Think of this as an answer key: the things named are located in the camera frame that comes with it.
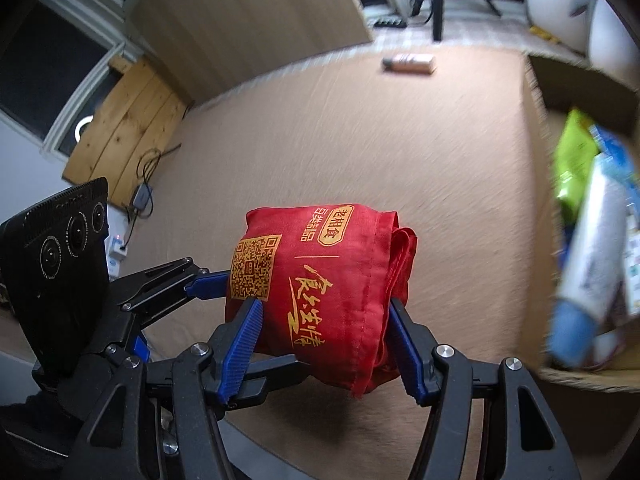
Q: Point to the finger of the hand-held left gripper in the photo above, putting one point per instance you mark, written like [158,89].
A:
[210,284]
[280,367]

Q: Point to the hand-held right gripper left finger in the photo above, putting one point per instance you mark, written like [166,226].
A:
[242,345]

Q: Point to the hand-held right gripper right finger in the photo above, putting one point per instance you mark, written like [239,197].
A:
[405,355]

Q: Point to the red cloth bag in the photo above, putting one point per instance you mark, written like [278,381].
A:
[325,300]

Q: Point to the white tube with blue cap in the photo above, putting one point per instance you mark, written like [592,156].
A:
[590,260]

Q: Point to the patterned tissue pack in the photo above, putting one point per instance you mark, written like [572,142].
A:
[632,270]

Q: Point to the green tube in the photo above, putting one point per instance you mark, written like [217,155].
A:
[575,160]

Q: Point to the blue snack packet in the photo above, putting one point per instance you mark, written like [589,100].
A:
[617,155]

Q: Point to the cardboard box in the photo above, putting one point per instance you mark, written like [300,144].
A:
[575,80]

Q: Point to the white power socket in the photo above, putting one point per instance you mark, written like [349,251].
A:
[117,260]

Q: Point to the grey charger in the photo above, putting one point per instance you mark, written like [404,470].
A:
[142,195]

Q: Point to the light wooden board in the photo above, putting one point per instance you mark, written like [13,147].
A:
[240,25]

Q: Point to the small white bottle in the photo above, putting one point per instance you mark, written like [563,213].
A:
[407,63]

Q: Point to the black tripod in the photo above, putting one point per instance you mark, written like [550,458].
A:
[438,10]

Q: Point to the small penguin plush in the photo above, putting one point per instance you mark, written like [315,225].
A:
[615,35]

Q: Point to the large penguin plush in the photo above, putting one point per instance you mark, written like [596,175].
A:
[555,0]

